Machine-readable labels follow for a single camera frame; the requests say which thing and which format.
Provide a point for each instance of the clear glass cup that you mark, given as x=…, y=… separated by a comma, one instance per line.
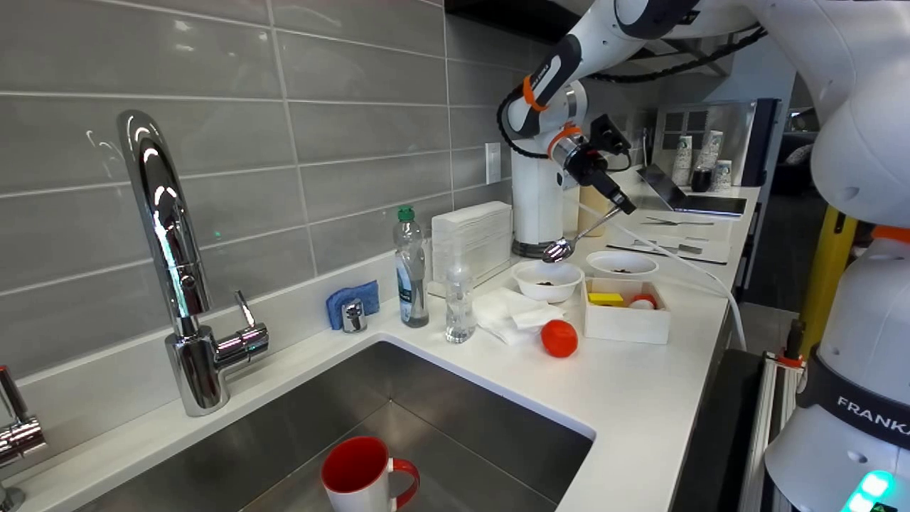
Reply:
x=460, y=313

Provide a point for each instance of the small chrome knob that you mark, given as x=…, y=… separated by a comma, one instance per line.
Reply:
x=356, y=318

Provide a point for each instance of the steel sink basin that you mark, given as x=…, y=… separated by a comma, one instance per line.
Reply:
x=455, y=428

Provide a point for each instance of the stack of white napkins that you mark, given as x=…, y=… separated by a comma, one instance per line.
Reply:
x=473, y=242

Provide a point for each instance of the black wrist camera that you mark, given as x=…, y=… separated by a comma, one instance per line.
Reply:
x=613, y=141

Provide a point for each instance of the metal spoon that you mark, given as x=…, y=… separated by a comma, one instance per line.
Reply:
x=559, y=251

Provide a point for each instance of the white plastic bowl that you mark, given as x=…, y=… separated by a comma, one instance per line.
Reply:
x=622, y=261
x=551, y=286

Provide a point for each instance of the white wall outlet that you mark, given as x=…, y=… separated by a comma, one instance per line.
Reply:
x=492, y=164

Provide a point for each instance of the dark bottle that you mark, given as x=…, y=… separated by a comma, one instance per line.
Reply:
x=707, y=172

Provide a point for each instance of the pile of brown beans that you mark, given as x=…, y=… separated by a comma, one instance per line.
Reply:
x=623, y=272

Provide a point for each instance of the red orange ball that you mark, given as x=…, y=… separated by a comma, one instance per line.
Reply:
x=559, y=339

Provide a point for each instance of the open laptop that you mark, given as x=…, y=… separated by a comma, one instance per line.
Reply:
x=707, y=204

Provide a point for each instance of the red and white mug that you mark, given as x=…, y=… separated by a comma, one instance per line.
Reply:
x=356, y=485

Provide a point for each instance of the blue sponge holder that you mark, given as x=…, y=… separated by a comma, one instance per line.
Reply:
x=335, y=303

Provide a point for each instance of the orange toy piece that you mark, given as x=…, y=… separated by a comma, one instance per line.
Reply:
x=645, y=299

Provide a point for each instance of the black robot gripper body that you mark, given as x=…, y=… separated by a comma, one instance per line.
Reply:
x=581, y=164

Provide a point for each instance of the green capped water bottle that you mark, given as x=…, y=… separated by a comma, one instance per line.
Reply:
x=410, y=281

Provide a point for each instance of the tall chrome faucet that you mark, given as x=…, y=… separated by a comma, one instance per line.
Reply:
x=174, y=256

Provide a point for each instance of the yellow post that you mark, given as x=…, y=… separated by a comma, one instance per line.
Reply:
x=825, y=275

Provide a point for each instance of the tan wooden board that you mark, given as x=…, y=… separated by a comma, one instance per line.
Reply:
x=592, y=214

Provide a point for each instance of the small white bottle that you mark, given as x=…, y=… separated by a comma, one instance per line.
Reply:
x=723, y=178

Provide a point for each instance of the small chrome tap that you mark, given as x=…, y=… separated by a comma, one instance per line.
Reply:
x=18, y=443

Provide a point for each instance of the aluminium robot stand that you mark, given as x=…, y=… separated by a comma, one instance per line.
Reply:
x=771, y=436

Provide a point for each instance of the black paper towel holder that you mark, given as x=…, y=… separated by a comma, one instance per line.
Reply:
x=531, y=249

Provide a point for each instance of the yellow block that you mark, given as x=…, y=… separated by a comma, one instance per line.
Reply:
x=603, y=299

